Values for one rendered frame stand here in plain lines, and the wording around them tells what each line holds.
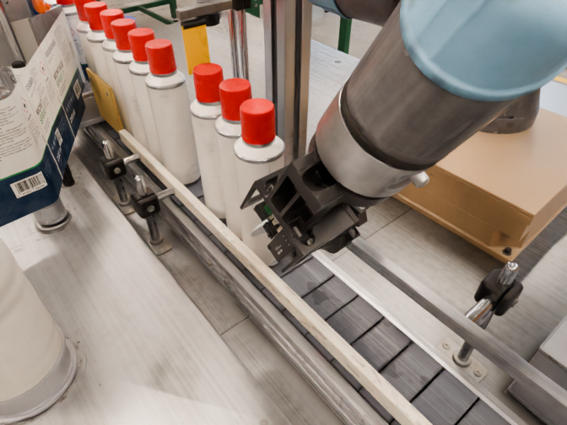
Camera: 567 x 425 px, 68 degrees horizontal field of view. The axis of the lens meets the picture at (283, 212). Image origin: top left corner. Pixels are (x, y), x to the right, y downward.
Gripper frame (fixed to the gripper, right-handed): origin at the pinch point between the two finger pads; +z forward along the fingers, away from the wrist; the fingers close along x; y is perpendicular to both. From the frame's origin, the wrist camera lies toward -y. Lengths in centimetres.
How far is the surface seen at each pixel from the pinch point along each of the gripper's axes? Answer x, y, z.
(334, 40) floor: -149, -240, 195
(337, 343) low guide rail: 11.6, 4.5, -4.5
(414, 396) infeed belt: 19.7, 1.0, -4.9
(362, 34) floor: -145, -269, 192
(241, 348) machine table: 7.4, 9.4, 7.7
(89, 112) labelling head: -40.7, 6.0, 26.5
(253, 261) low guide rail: 0.1, 4.6, 2.2
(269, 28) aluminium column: -23.8, -11.7, -4.5
